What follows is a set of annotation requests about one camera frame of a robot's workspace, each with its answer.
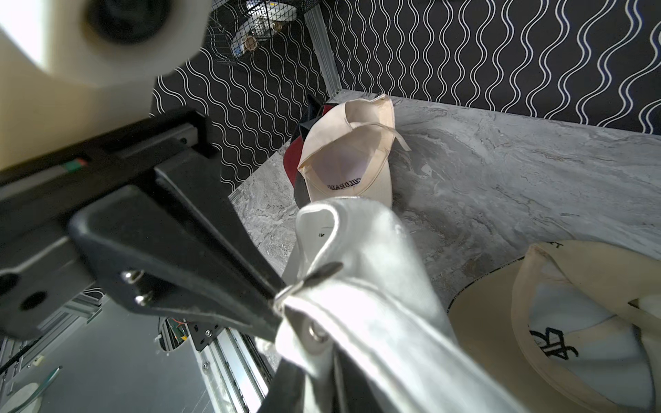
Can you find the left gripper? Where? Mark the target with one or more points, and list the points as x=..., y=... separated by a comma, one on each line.
x=140, y=255

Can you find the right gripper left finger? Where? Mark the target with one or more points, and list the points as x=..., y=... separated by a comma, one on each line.
x=287, y=390

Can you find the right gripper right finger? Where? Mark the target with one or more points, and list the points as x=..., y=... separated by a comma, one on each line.
x=352, y=390

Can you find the white baseball cap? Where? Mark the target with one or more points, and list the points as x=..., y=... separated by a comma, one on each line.
x=381, y=310

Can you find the red baseball cap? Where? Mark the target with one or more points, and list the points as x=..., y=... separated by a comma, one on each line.
x=292, y=155

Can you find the cream baseball cap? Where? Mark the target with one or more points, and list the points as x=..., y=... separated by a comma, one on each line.
x=347, y=151

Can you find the navy baseball cap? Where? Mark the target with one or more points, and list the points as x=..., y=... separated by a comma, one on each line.
x=312, y=112

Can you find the tan baseball cap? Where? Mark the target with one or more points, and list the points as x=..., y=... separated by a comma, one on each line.
x=572, y=326

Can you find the white object in black basket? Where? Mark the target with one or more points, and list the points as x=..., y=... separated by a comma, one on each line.
x=264, y=20

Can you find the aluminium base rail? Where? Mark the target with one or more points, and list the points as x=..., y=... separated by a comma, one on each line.
x=236, y=375

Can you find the black wire basket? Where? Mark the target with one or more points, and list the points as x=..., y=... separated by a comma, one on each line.
x=225, y=18

